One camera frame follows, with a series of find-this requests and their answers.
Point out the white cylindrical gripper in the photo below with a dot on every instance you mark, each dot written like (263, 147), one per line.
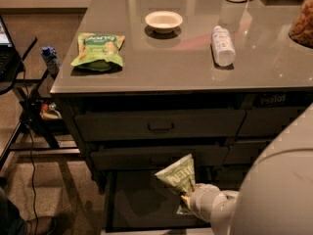
(200, 200)

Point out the green jalapeno chip bag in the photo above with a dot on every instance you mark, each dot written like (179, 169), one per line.
(179, 177)

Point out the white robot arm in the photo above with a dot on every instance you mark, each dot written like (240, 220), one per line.
(276, 196)

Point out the middle left drawer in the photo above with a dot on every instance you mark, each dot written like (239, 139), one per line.
(156, 157)

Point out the bottom right drawer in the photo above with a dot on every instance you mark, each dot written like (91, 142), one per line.
(231, 177)

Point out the open bottom drawer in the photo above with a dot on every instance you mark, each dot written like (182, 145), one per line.
(137, 203)

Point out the middle right drawer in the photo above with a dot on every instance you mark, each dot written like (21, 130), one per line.
(245, 152)

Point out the top left drawer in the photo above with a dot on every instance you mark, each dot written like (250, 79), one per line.
(108, 126)

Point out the top right drawer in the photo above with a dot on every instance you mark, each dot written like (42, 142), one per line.
(268, 121)

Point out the dark cabinet counter unit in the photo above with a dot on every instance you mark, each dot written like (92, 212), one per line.
(177, 71)

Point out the light green snack bag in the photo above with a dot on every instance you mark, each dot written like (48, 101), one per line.
(98, 51)

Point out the brown leather shoe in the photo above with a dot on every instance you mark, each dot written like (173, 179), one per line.
(43, 225)

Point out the white plastic bottle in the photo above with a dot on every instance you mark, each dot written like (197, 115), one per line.
(222, 46)

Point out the colourful items under desk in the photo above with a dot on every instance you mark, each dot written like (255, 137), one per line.
(49, 111)

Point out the black side desk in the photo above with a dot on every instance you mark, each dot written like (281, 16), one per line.
(32, 133)

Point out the blue jeans leg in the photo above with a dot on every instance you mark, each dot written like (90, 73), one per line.
(11, 222)

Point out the white paper bowl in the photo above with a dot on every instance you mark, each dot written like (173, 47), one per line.
(163, 21)

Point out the blue cap water bottle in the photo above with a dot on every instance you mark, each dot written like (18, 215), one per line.
(51, 59)

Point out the black laptop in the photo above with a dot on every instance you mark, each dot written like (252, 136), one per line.
(9, 56)

